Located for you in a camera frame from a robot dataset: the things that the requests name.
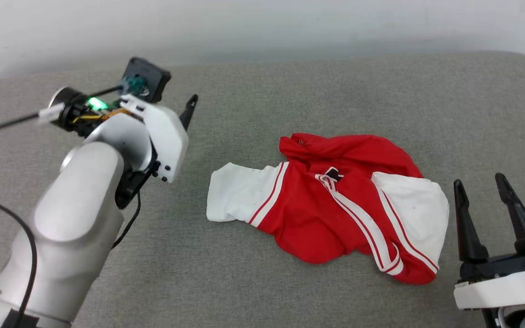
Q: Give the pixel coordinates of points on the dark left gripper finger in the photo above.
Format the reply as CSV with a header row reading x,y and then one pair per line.
x,y
189,114

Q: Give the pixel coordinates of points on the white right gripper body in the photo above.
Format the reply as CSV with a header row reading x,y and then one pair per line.
x,y
504,287

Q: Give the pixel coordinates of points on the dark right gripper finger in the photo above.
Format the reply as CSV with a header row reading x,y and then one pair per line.
x,y
468,228
520,223

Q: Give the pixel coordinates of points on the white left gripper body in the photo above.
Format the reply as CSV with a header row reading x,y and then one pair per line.
x,y
167,136

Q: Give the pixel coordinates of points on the red and white shirt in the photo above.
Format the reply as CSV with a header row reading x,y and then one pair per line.
x,y
308,218

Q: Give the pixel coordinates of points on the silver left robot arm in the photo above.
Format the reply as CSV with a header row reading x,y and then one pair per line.
x,y
71,228

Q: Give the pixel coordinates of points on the grey fabric sofa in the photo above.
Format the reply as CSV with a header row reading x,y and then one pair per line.
x,y
290,91

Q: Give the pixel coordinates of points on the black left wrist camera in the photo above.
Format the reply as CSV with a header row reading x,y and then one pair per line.
x,y
153,75

